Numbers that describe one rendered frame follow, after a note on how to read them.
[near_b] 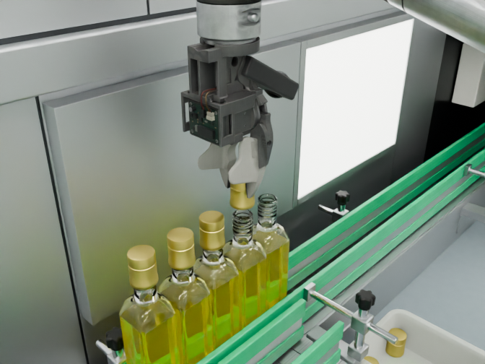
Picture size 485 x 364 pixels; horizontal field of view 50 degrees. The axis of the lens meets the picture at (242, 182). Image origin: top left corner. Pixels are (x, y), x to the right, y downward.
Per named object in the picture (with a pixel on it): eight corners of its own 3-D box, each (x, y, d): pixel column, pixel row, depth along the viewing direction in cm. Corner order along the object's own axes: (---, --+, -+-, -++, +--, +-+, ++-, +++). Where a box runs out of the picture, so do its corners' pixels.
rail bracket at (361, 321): (309, 317, 92) (314, 260, 86) (395, 369, 82) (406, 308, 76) (299, 326, 90) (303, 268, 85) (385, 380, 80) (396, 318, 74)
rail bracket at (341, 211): (322, 233, 118) (326, 180, 111) (347, 245, 113) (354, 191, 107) (311, 240, 115) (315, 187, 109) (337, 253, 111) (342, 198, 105)
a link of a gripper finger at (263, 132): (240, 165, 69) (233, 100, 66) (250, 160, 70) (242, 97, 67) (266, 171, 66) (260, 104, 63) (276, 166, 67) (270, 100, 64)
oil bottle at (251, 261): (242, 330, 90) (242, 226, 80) (266, 347, 87) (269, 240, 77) (219, 347, 87) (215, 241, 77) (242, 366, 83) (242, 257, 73)
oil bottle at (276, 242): (263, 313, 94) (265, 211, 84) (286, 328, 91) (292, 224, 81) (241, 328, 91) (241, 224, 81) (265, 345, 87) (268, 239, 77)
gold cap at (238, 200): (242, 195, 76) (242, 167, 74) (260, 204, 74) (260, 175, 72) (224, 204, 74) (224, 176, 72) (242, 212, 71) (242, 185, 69)
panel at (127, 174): (387, 144, 136) (406, 9, 120) (398, 146, 134) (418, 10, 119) (81, 316, 79) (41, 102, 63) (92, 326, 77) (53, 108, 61)
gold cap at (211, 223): (212, 233, 74) (211, 206, 72) (230, 243, 72) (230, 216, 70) (194, 243, 72) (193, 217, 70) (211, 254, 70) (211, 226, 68)
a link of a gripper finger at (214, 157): (189, 188, 72) (193, 130, 67) (220, 175, 76) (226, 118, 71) (204, 199, 70) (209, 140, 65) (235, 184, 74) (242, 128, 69)
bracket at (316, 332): (316, 351, 95) (318, 322, 91) (361, 380, 89) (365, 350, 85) (304, 362, 92) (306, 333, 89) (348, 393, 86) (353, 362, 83)
